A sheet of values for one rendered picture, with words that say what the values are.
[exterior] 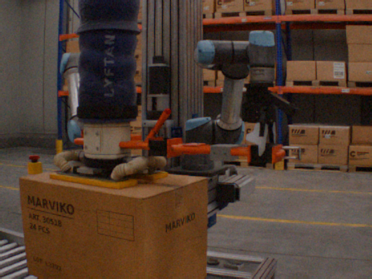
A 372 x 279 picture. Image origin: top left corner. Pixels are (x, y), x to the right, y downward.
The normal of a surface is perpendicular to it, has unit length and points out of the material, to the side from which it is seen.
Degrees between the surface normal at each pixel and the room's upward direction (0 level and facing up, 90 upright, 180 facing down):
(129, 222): 90
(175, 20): 90
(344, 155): 90
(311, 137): 90
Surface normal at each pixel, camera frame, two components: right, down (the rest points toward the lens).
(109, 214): -0.50, 0.07
